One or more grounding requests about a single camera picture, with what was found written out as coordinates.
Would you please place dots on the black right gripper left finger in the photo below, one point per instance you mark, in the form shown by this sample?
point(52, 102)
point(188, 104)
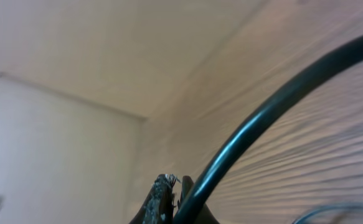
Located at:
point(158, 206)

